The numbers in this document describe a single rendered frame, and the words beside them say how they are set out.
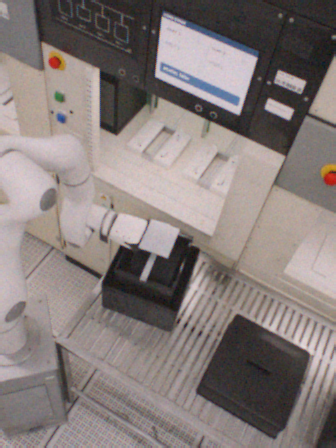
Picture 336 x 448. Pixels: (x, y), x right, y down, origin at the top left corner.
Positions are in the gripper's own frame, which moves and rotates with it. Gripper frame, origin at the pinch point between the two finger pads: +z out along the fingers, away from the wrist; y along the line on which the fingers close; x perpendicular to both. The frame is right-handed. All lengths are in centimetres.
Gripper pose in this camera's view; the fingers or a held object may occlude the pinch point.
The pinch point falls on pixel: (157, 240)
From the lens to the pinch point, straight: 155.2
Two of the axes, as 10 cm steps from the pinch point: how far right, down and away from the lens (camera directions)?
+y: -3.2, 7.4, -5.9
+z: 9.4, 3.3, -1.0
